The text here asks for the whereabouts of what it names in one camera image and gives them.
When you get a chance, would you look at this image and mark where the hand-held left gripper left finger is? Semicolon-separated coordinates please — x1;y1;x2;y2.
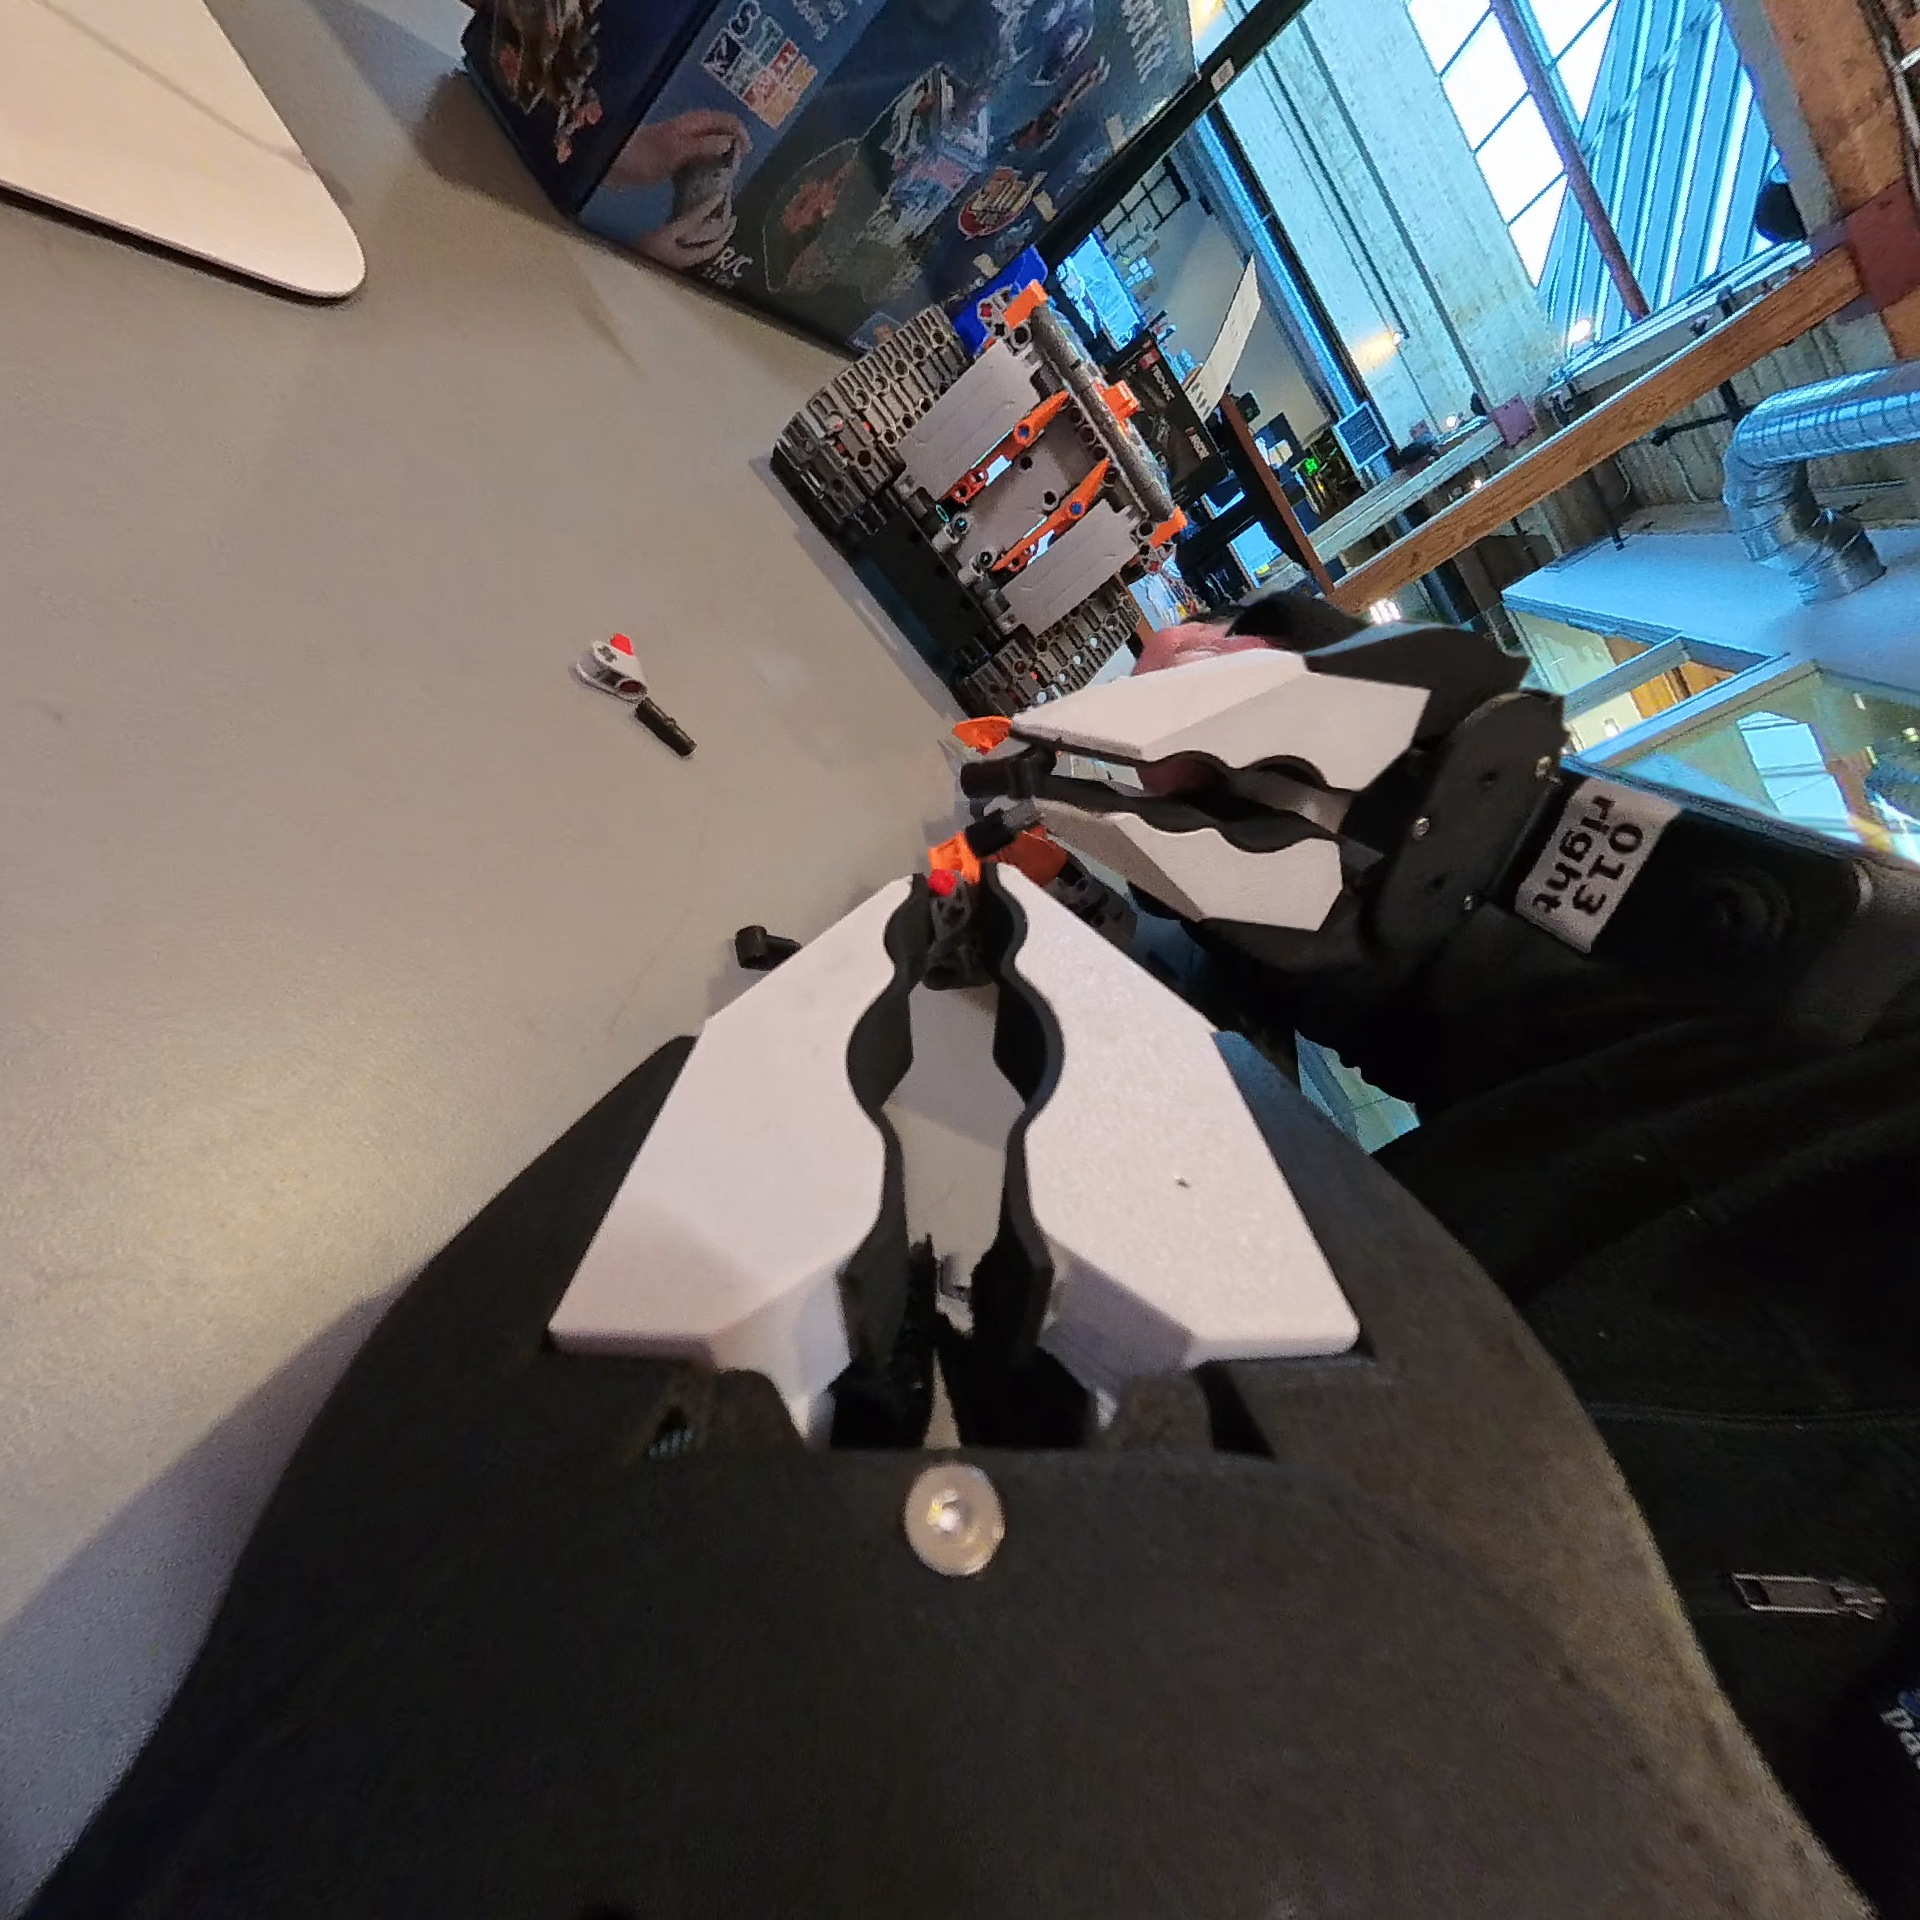
547;878;933;1446

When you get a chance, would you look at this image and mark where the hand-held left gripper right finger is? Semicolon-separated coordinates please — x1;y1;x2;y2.
976;869;1362;1433

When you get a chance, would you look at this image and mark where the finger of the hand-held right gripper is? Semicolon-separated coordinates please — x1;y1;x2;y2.
1006;646;1431;793
1030;795;1347;931

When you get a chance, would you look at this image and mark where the dark grey connector piece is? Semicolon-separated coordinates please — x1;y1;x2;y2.
917;886;997;985

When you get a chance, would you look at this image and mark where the person's right forearm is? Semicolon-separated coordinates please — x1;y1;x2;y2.
1134;886;1502;1121

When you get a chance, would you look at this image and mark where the person's right hand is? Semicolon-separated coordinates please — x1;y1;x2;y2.
1134;617;1277;678

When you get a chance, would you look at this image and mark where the grey and orange brick model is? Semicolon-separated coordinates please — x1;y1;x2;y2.
949;716;1141;948

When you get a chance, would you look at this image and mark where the black printed box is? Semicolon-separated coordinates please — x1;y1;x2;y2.
1126;336;1220;485

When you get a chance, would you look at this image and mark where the black tracked brick robot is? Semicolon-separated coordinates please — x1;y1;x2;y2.
770;280;1197;717

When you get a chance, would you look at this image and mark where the small white connector assembly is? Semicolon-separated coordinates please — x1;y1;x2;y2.
573;634;698;758

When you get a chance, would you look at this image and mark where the blue printed cardboard box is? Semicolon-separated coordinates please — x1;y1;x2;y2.
460;0;1201;352

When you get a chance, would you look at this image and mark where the wooden post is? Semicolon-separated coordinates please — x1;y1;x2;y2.
1326;249;1866;615

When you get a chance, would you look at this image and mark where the silver air duct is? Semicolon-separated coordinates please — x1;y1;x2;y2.
1722;360;1920;604

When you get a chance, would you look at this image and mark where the black metal post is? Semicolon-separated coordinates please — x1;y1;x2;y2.
1035;0;1312;272

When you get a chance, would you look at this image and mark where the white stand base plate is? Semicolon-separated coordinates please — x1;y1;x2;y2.
0;0;364;301

